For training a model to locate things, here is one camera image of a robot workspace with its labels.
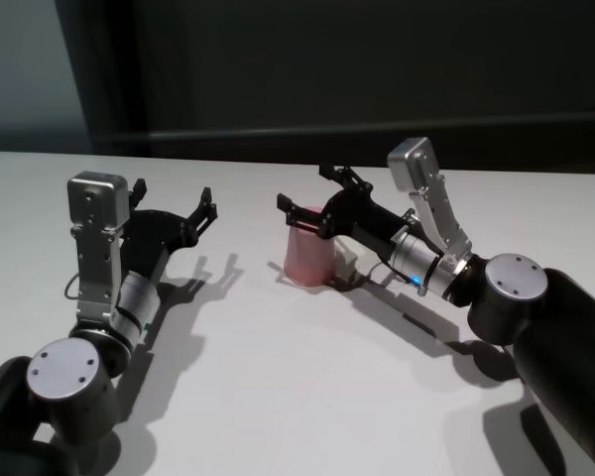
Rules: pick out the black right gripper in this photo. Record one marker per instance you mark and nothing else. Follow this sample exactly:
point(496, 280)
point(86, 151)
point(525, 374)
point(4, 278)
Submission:
point(367, 218)

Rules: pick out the pink plastic cup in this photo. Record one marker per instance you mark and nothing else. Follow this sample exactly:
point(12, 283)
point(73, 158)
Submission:
point(310, 258)

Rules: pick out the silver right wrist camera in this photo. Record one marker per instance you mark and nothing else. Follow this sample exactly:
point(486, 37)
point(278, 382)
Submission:
point(429, 198)

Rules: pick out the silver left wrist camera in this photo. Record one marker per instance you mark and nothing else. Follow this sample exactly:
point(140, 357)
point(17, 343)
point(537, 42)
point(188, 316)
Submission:
point(98, 238)

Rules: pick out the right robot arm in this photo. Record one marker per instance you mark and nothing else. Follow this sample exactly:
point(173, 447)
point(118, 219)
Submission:
point(515, 317)

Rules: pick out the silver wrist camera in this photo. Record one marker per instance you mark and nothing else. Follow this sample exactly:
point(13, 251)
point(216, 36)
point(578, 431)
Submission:
point(98, 238)
point(429, 198)

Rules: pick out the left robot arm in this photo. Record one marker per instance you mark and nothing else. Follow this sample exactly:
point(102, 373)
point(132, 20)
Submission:
point(79, 357)

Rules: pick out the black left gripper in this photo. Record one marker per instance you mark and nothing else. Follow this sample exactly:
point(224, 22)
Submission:
point(151, 238)

